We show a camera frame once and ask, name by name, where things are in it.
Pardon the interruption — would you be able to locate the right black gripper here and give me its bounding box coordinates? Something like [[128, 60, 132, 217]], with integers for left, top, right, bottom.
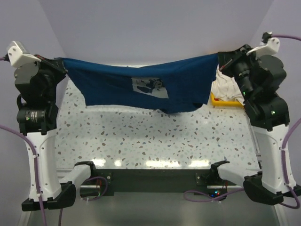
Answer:
[[217, 44, 260, 100]]

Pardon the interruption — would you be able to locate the blue mickey t shirt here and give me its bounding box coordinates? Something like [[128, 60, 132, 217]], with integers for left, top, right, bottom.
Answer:
[[63, 54, 218, 114]]

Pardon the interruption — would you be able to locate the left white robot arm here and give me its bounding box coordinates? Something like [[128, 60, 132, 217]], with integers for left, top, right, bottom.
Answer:
[[14, 55, 97, 211]]

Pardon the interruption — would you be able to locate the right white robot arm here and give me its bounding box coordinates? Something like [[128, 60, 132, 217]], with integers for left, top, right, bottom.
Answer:
[[206, 45, 301, 205]]

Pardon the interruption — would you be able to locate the cream white t shirt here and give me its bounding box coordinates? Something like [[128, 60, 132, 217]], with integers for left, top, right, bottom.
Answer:
[[211, 69, 244, 105]]

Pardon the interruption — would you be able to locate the yellow plastic tray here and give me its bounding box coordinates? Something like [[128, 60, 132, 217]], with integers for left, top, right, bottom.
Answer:
[[210, 93, 243, 108]]

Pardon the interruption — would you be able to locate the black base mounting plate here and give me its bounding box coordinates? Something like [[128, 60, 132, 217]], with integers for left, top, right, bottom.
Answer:
[[81, 169, 227, 198]]

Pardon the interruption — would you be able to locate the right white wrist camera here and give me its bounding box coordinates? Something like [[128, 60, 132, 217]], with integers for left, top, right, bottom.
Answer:
[[246, 32, 280, 58]]

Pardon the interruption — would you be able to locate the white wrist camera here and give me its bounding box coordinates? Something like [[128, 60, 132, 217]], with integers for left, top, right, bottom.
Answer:
[[246, 32, 280, 58], [7, 41, 41, 68]]

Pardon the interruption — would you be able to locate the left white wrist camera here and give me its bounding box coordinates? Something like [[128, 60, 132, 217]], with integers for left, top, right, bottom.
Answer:
[[7, 41, 41, 68]]

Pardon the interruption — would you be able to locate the aluminium frame rail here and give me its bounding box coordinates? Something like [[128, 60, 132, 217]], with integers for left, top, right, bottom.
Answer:
[[55, 115, 259, 171]]

